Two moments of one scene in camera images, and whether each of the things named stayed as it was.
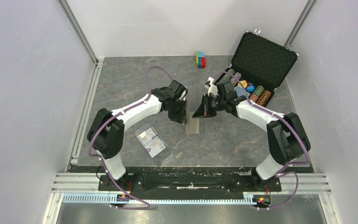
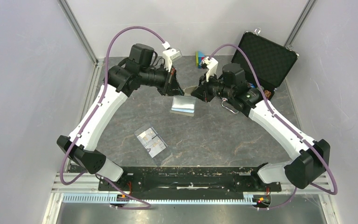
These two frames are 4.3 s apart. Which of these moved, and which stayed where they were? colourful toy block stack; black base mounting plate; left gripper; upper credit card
Moved: left gripper
Stayed: black base mounting plate; colourful toy block stack; upper credit card
